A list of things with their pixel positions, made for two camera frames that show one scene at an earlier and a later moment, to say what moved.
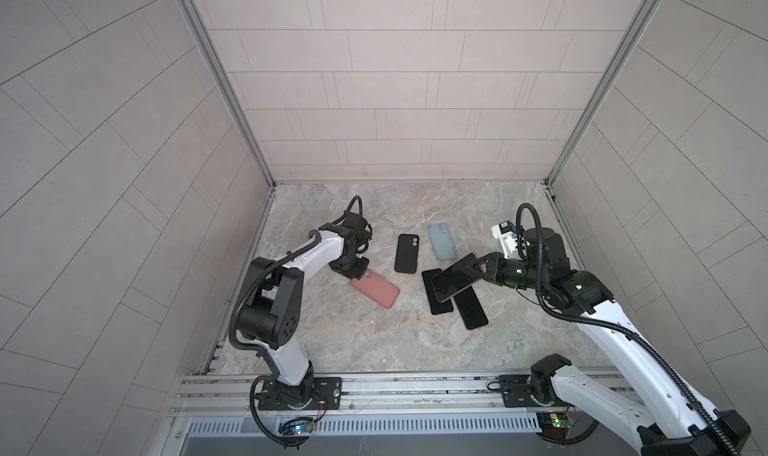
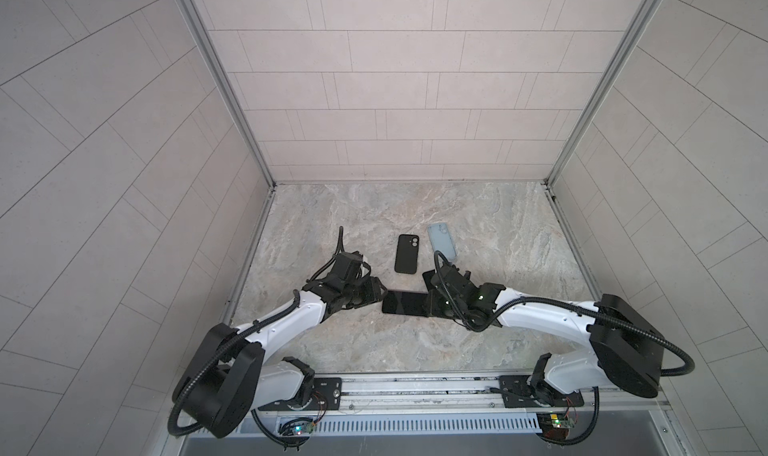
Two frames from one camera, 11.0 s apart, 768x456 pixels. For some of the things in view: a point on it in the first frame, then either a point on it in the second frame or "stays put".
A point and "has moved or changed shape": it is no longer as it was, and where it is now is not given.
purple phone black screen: x=456 y=277 has moved or changed shape
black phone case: x=407 y=252 stays put
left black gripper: x=357 y=271 → x=372 y=294
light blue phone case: x=441 y=241 stays put
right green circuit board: x=555 y=425 stays put
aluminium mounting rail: x=236 y=396 stays put
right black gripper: x=493 y=265 → x=432 y=299
